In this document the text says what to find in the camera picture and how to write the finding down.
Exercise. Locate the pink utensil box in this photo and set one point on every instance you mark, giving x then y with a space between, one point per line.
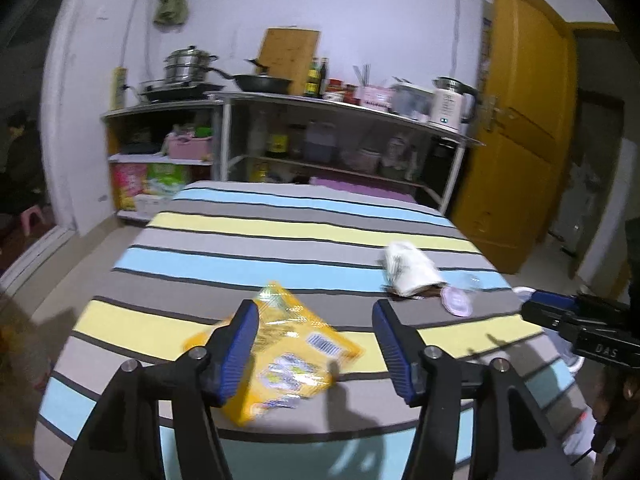
376 98

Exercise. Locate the purple lidded storage box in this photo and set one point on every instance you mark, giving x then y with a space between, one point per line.
362 189

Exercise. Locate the striped tablecloth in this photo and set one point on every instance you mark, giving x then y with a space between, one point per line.
313 260

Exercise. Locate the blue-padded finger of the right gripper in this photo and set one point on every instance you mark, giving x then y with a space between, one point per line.
543 301

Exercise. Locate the white paper bag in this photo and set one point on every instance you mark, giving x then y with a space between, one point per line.
409 272

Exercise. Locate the black frying pan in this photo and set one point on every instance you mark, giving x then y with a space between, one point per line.
262 82

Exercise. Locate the stainless steel steamer pot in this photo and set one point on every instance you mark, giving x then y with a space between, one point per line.
188 65

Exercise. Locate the wooden cutting board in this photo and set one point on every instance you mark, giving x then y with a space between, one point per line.
288 53

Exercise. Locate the yellow snack packet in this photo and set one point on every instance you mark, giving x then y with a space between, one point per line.
295 356

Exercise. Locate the blue liquid jug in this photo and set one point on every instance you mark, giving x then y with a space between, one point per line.
319 142

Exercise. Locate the yellow-label oil bottle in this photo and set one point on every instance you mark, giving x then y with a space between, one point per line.
277 140

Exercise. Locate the pink plastic stool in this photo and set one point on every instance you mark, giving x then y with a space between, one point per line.
28 216

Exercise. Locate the black induction cooker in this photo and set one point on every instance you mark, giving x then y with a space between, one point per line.
157 91

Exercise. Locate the white metal shelf rack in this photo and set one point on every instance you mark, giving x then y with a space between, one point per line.
373 148

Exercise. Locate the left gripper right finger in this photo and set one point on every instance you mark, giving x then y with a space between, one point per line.
402 349

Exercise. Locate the pink plastic basket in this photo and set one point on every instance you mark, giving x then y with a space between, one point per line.
189 147

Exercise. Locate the white electric kettle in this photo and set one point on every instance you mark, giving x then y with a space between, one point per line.
453 104

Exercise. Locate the white power strip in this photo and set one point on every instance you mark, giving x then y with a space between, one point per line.
118 88

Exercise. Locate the yellow wooden door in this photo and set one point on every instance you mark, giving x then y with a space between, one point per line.
513 179

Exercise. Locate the dark sauce bottle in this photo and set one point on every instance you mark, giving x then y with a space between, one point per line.
313 79

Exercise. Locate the white plastic container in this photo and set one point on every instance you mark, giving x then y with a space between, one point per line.
410 101

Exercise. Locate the clear plastic cup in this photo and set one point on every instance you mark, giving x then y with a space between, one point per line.
458 299

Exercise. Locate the right hand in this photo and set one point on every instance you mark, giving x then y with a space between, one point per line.
616 404

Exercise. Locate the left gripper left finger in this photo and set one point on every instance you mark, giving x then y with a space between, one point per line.
228 352

